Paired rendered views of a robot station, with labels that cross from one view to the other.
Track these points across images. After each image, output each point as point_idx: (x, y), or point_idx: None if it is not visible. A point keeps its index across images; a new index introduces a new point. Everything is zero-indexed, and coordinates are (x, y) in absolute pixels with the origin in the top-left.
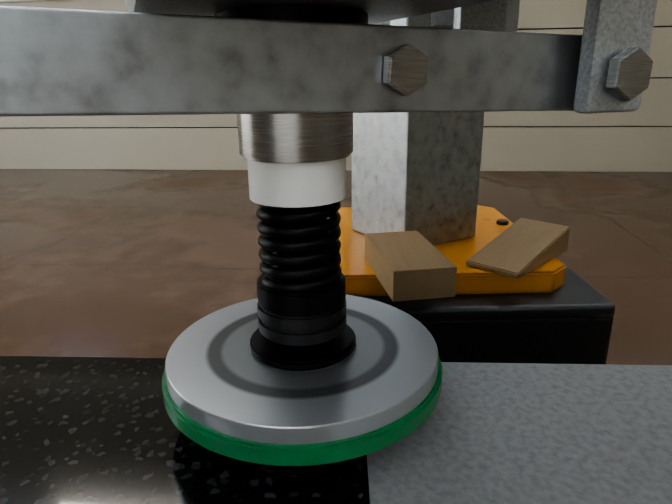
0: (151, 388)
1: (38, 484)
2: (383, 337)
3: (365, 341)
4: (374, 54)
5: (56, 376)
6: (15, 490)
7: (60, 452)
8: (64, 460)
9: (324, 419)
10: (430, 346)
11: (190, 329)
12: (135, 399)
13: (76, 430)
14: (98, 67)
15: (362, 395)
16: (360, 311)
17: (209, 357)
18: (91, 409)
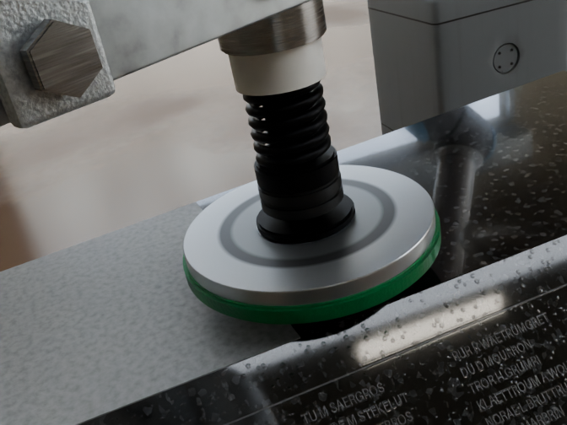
0: (463, 234)
1: (425, 180)
2: (239, 249)
3: (253, 239)
4: None
5: (562, 208)
6: (432, 174)
7: (444, 190)
8: (433, 189)
9: (245, 186)
10: (191, 255)
11: (421, 192)
12: (459, 223)
13: (459, 198)
14: None
15: (230, 204)
16: (282, 268)
17: (366, 184)
18: (477, 207)
